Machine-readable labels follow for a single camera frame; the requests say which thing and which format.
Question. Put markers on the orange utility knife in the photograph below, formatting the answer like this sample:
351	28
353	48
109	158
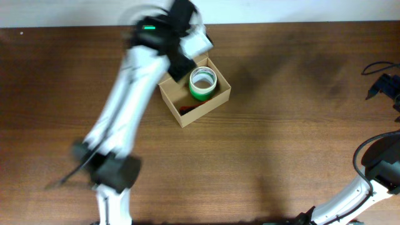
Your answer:
186	109

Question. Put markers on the white masking tape roll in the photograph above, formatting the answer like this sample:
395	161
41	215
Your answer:
203	77

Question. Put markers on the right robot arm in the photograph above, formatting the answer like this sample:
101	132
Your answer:
376	162

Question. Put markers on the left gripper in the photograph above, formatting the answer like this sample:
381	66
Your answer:
180	71

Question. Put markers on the green tape roll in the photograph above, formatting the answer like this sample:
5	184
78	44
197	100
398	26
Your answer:
201	94

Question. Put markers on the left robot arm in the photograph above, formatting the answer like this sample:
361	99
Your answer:
160	44

